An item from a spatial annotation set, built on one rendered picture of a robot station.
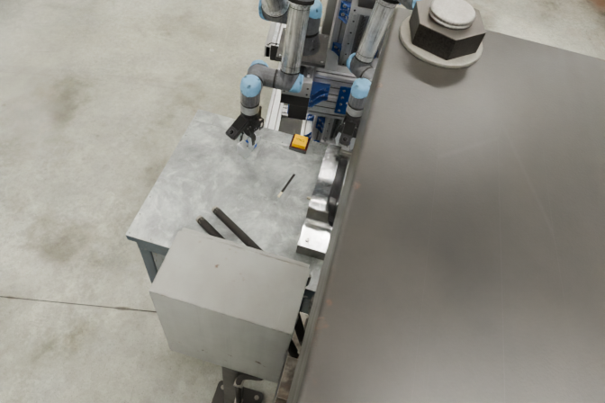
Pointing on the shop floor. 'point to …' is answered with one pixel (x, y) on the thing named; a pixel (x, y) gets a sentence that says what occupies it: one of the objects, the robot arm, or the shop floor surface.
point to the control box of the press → (230, 308)
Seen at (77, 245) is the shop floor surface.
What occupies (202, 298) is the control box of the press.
